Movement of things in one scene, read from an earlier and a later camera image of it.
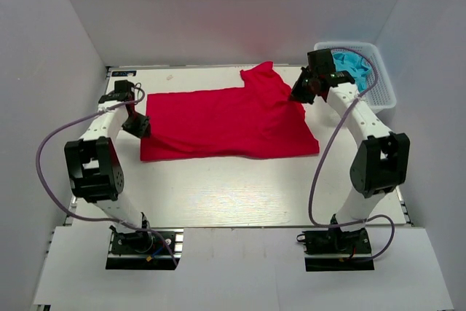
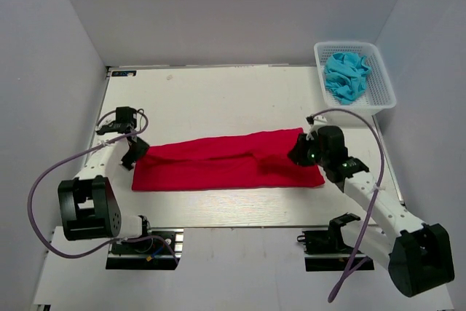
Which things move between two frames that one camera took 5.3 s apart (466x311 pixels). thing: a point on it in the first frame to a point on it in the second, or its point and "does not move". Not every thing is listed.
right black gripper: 296,92 to 298,154
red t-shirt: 259,121 to 255,162
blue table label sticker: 124,73 does not move
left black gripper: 143,130 to 142,148
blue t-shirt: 359,67 does not move
